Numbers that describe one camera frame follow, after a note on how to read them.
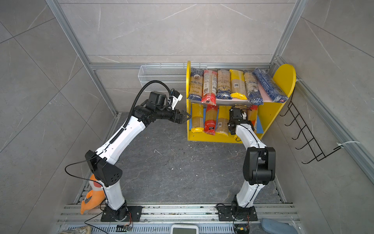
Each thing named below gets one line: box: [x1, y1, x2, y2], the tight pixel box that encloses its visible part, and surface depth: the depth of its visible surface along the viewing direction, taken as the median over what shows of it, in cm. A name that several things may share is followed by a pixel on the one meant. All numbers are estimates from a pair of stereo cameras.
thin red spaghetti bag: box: [203, 104, 219, 136], surface depth 95 cm
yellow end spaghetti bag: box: [229, 69, 248, 100], surface depth 75 cm
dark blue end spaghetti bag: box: [216, 68, 233, 100], surface depth 75 cm
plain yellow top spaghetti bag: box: [215, 105, 232, 137], surface depth 95 cm
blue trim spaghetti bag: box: [243, 70, 264, 106], surface depth 73 cm
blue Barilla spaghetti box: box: [252, 67, 289, 104], surface depth 72 cm
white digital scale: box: [170, 224, 199, 234], surface depth 67 cm
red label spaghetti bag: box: [200, 69, 218, 106], surface depth 73 cm
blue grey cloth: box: [261, 217, 299, 234], surface depth 70 cm
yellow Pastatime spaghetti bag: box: [190, 102, 205, 134], surface depth 92 cm
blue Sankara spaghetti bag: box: [187, 67, 204, 102], surface depth 74 cm
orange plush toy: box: [80, 174, 106, 215], surface depth 76 cm
